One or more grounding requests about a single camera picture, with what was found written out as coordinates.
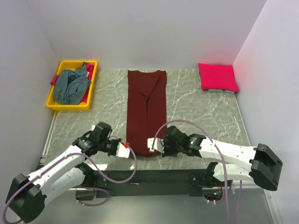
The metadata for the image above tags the dark red t-shirt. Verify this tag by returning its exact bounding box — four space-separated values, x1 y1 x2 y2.
126 70 167 157

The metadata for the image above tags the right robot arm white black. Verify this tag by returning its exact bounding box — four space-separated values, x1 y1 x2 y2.
164 126 283 191

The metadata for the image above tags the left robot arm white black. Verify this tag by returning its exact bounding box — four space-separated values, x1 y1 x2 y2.
2 122 122 224

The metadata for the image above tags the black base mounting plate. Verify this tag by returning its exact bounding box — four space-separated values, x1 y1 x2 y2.
82 168 225 197

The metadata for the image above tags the folded pink t-shirt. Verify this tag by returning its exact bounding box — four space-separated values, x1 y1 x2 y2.
198 63 239 92

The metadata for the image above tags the pink cloth in bin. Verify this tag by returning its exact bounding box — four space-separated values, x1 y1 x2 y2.
50 64 94 103

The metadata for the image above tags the yellow plastic bin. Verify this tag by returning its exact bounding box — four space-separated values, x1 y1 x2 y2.
46 60 98 111

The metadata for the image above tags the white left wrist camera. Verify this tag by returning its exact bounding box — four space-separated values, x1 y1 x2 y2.
116 142 130 158

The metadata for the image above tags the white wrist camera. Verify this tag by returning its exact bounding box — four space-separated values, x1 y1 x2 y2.
116 142 130 158
147 138 164 153

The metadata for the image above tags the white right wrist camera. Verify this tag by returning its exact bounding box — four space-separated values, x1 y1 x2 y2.
147 138 164 153

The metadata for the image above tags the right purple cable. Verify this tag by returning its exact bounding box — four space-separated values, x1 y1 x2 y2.
153 119 243 224

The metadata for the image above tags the purple cable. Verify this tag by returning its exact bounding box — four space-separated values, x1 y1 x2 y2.
153 119 243 224
1 141 137 224

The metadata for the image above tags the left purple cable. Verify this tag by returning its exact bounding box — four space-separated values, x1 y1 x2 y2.
1 141 137 224

